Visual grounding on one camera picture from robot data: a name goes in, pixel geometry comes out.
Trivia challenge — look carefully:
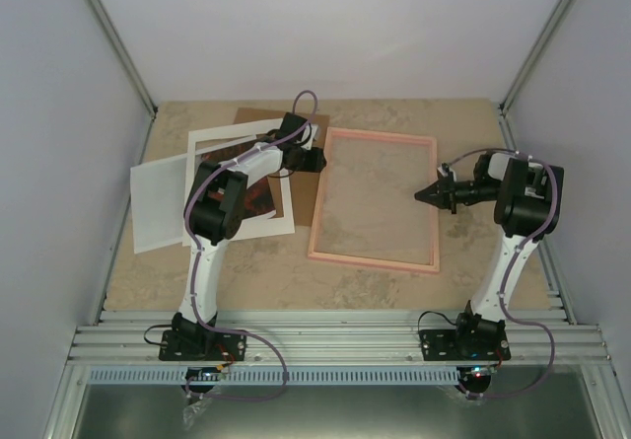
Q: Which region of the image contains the aluminium rail base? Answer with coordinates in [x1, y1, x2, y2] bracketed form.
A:
[44, 296, 630, 438]

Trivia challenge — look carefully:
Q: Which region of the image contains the clear acrylic sheet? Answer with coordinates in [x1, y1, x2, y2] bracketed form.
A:
[315, 135, 435, 267]

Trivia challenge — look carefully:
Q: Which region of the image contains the blue grey cable duct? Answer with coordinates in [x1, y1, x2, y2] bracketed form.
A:
[88, 366, 459, 387]

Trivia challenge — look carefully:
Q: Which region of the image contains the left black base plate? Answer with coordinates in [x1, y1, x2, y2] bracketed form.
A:
[158, 329, 246, 363]

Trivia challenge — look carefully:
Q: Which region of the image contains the white paper sheet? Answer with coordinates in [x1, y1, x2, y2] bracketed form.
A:
[130, 154, 186, 255]

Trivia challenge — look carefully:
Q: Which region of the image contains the pink picture frame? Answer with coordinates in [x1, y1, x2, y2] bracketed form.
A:
[307, 126, 441, 276]

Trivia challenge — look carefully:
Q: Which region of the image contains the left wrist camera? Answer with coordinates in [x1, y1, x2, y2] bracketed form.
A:
[300, 123, 320, 151]

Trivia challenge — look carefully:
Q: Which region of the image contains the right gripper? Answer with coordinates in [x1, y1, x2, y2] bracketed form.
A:
[416, 172, 501, 214]

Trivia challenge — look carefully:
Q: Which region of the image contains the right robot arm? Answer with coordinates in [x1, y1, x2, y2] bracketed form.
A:
[414, 148, 564, 361]

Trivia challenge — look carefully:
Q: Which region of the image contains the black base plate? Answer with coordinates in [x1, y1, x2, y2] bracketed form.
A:
[158, 329, 246, 363]
[418, 329, 512, 362]

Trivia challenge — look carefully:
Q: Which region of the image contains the right corner aluminium post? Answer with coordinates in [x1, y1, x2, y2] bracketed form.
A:
[497, 0, 596, 112]

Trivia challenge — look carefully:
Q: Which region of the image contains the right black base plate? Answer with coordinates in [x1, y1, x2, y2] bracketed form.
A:
[418, 329, 512, 362]

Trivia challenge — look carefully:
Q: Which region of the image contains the red black photo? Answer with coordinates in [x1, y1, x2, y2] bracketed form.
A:
[195, 141, 277, 219]

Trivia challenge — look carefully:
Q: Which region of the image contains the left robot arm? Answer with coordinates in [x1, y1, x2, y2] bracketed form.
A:
[159, 112, 326, 363]

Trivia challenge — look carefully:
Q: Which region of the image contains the white mat board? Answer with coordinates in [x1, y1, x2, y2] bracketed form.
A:
[184, 117, 295, 242]

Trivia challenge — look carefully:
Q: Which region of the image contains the brown backing board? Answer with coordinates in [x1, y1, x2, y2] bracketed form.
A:
[234, 108, 319, 227]

